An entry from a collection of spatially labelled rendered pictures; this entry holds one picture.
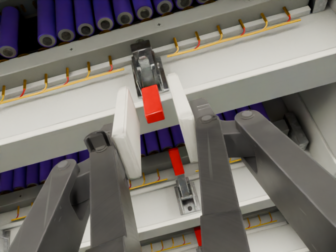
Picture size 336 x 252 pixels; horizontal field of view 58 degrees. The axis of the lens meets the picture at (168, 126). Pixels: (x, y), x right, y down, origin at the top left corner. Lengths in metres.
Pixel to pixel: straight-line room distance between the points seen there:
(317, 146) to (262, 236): 0.24
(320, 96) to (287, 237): 0.30
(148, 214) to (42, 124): 0.20
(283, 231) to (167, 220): 0.26
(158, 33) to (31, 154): 0.16
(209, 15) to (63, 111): 0.15
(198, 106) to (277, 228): 0.46
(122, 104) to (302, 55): 0.17
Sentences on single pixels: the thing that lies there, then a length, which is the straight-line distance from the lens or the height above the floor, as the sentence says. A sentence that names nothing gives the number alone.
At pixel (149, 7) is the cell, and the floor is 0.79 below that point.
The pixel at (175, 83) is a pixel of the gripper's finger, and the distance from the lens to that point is 0.19.
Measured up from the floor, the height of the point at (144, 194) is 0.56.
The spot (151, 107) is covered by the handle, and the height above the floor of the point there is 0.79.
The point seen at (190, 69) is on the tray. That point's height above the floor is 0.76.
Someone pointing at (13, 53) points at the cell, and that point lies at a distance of 0.36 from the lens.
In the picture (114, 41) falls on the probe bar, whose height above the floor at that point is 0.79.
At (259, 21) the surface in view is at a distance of 0.30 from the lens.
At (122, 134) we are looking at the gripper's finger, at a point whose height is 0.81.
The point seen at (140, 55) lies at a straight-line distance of 0.25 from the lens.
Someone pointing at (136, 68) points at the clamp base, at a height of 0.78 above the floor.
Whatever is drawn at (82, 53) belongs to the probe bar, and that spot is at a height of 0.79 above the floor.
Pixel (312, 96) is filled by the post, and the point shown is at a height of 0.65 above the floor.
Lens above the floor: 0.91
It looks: 43 degrees down
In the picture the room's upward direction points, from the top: 17 degrees counter-clockwise
